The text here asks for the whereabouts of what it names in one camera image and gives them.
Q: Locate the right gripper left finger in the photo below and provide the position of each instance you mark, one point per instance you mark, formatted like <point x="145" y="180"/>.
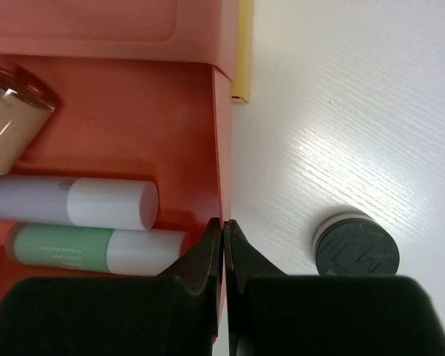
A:
<point x="174" y="313"/>

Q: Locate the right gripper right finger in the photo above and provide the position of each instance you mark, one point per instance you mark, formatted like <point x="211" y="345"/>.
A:
<point x="272" y="313"/>

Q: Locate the green white-capped tube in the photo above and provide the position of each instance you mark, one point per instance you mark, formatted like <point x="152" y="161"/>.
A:
<point x="104" y="250"/>

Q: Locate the black round compact jar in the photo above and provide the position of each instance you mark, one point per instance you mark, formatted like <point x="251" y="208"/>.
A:
<point x="351" y="243"/>

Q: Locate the lilac white-capped tube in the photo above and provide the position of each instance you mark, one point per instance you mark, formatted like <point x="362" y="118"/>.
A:
<point x="83" y="202"/>

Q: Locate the yellow drawer box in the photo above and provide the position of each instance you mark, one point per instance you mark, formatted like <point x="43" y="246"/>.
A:
<point x="241" y="86"/>

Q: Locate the orange drawer box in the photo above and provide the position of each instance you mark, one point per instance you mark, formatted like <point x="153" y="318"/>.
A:
<point x="143" y="92"/>

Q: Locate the beige foundation bottle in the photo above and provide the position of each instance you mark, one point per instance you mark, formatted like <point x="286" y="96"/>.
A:
<point x="25" y="105"/>

